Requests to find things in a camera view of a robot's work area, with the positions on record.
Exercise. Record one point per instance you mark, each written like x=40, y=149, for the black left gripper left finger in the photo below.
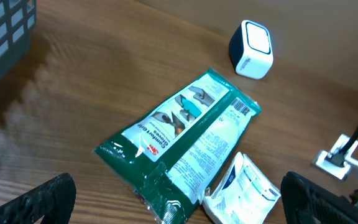
x=50, y=202

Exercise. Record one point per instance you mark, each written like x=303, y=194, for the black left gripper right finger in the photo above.
x=306, y=202

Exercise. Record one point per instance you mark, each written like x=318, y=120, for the white paper packet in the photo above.
x=244, y=194

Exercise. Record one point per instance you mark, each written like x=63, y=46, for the green gloves packet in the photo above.
x=172, y=154

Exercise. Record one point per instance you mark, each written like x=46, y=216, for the white barcode scanner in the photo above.
x=250, y=50

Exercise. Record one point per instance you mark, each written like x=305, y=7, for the grey plastic shopping basket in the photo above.
x=17, y=20

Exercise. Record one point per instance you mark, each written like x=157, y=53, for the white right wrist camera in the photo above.
x=338, y=164

